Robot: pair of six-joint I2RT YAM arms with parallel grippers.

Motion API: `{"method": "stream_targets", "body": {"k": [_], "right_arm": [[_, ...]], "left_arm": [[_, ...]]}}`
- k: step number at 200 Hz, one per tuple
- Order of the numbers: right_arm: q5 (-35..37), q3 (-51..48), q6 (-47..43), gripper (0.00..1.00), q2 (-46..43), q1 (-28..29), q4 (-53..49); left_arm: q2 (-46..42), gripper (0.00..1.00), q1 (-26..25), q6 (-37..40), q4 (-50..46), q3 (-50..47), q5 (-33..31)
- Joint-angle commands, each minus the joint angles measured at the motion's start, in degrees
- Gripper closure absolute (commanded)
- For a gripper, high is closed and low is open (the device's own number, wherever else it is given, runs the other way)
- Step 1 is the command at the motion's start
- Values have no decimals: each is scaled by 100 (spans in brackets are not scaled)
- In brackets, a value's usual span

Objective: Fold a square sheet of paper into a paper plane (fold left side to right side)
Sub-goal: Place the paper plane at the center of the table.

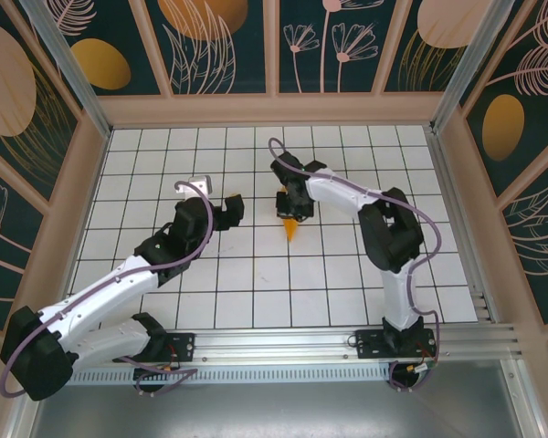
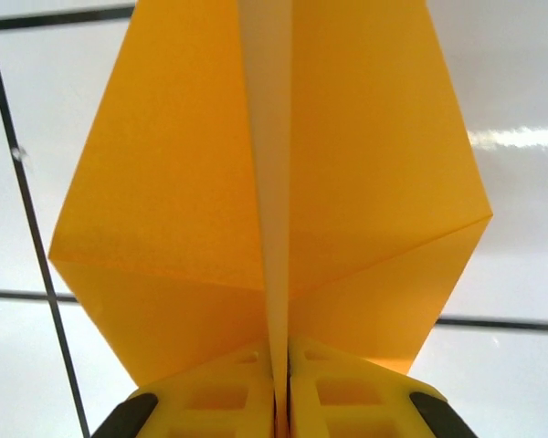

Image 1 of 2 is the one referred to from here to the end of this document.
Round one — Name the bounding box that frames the yellow paper sheet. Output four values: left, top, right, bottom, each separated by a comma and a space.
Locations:
279, 184, 301, 244

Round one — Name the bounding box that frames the grey metal base sheet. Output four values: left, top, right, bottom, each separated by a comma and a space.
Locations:
25, 383, 526, 438

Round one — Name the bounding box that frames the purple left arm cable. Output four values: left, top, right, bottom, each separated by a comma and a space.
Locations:
0, 180, 211, 399

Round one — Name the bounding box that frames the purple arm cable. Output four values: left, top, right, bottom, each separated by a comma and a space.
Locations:
268, 136, 442, 394
0, 180, 211, 399

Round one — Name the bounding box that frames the long aluminium base rail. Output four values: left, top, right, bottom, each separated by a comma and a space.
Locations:
68, 322, 529, 366

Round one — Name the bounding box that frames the aluminium side rail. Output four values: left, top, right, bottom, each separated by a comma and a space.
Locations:
427, 130, 501, 326

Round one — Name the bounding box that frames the aluminium frame post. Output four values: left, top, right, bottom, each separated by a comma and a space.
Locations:
431, 0, 506, 134
18, 0, 113, 139

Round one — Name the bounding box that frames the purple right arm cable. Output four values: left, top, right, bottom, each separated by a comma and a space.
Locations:
268, 136, 442, 394

